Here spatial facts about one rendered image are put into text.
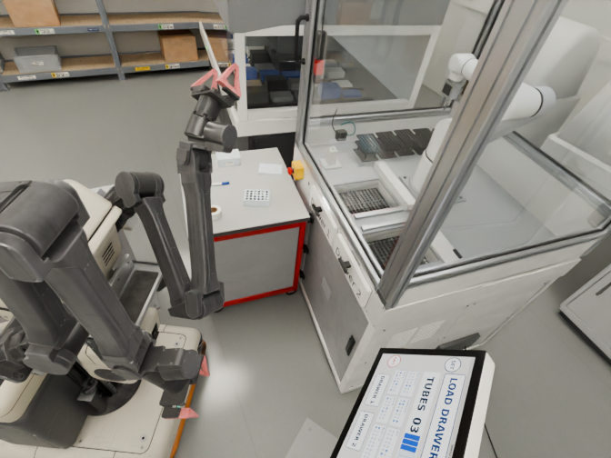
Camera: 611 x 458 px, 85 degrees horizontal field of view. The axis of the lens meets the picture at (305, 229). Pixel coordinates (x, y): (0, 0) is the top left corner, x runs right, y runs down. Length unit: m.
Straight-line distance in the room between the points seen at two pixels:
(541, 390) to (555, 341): 0.40
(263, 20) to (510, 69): 1.38
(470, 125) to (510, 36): 0.15
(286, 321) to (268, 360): 0.26
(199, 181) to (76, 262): 0.43
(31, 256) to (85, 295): 0.12
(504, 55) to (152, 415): 1.69
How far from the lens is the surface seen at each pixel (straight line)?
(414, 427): 0.87
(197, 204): 0.88
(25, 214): 0.48
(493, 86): 0.72
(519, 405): 2.42
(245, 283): 1.95
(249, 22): 1.87
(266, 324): 2.14
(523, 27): 0.70
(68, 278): 0.54
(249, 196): 1.68
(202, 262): 0.89
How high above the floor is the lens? 1.90
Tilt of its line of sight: 46 degrees down
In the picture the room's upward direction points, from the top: 8 degrees clockwise
